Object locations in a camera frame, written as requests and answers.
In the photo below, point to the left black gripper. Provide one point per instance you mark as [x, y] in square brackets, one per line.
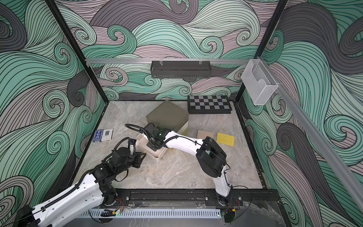
[137, 158]

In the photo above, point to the white drawer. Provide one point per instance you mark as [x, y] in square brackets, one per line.
[141, 145]

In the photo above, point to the olive three-drawer storage box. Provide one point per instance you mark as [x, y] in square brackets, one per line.
[170, 116]

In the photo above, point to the yellow sponge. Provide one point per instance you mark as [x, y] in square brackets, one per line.
[225, 139]

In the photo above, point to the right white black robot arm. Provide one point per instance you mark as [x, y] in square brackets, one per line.
[210, 156]

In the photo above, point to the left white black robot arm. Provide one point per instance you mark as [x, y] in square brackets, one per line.
[93, 189]

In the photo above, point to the white playing card box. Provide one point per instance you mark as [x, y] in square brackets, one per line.
[107, 134]

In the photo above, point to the blue playing card box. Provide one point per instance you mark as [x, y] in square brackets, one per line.
[97, 136]

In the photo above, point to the black white chessboard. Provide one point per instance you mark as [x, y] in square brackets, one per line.
[209, 105]

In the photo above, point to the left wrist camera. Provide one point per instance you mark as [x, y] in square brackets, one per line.
[132, 144]

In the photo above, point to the white slotted cable duct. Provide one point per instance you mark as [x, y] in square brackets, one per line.
[157, 213]

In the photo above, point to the black wall-mounted tray shelf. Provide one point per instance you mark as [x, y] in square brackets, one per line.
[180, 70]

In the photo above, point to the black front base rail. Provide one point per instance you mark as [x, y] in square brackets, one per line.
[207, 197]

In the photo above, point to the aluminium back wall rail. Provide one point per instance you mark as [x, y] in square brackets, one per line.
[149, 60]

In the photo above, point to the aluminium wall rail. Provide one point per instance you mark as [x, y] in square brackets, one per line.
[149, 60]
[342, 171]

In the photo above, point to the clear acrylic wall holder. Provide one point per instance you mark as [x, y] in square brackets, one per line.
[259, 81]

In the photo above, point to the aluminium right wall rail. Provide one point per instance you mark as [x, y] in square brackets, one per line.
[342, 171]

